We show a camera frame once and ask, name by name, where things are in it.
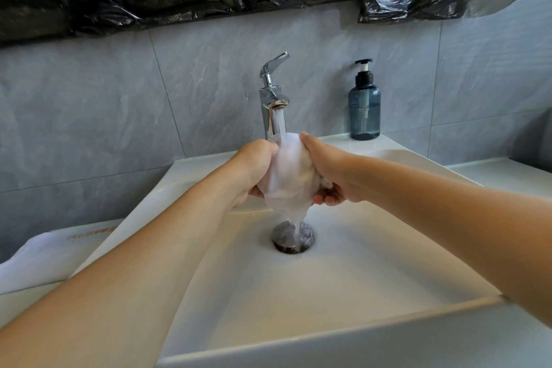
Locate person's right hand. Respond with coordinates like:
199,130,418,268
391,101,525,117
299,131,367,207

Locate person's left hand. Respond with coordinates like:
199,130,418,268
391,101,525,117
224,138,281,210

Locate white wet cloth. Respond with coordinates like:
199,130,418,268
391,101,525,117
257,132,334,230

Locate person's left forearm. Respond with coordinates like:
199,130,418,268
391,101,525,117
0,158,233,368

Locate person's right forearm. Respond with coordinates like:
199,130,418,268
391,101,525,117
341,152,552,308

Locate chrome sink drain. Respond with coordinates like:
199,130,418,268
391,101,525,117
272,220,317,254

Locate chrome faucet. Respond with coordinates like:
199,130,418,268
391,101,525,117
259,52,290,142

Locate blue soap pump bottle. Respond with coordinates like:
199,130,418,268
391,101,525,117
348,59,381,141

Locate white ceramic sink basin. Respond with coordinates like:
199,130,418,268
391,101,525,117
71,133,552,368

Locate white folded towel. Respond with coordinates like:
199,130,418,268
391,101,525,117
0,219,125,296

